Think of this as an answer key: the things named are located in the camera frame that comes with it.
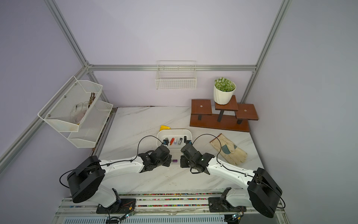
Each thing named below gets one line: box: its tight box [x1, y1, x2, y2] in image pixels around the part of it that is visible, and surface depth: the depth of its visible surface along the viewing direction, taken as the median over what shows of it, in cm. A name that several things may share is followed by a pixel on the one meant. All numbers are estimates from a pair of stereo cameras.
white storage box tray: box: [156, 128, 193, 149], surface depth 103 cm
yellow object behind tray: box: [158, 125, 172, 132], surface depth 109 cm
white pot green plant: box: [213, 77, 237, 105], surface depth 85 cm
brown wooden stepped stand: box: [189, 95, 259, 133], surface depth 106 cm
